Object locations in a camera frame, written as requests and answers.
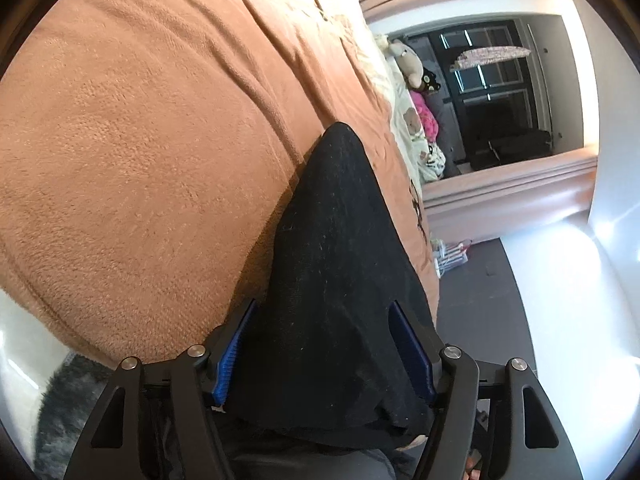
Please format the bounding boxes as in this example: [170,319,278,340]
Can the blue-grey shaggy rug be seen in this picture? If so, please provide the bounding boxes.
[34,352,113,480]

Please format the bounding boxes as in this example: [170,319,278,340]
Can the bear print cream cover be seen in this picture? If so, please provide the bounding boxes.
[390,80,448,186]

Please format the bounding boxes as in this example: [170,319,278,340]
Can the person's leg grey printed trousers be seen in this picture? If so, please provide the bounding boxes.
[220,425,426,480]

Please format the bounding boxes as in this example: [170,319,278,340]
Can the white wire rack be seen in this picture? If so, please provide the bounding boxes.
[432,239,472,278]

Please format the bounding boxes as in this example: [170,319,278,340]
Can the orange blanket bed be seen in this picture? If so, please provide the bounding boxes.
[0,0,441,366]

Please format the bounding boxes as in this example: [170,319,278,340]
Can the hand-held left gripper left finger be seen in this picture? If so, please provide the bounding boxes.
[62,299,261,480]

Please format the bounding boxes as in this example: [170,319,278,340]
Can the black pants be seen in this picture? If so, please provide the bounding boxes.
[222,122,441,448]

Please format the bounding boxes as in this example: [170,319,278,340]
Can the hanging floral garment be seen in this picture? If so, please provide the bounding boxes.
[450,45,532,70]

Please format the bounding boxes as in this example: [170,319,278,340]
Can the pink plush toy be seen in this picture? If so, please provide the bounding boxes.
[411,92,440,141]

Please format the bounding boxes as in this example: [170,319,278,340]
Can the beige plush toy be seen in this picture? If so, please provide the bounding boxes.
[382,35,426,88]

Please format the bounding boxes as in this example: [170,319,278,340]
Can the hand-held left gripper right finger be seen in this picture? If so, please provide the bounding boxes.
[387,300,583,480]

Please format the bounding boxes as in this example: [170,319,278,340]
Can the dark glass window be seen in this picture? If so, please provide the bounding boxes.
[402,19,556,173]

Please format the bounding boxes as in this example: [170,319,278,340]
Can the cream duvet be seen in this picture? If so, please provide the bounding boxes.
[310,0,401,126]

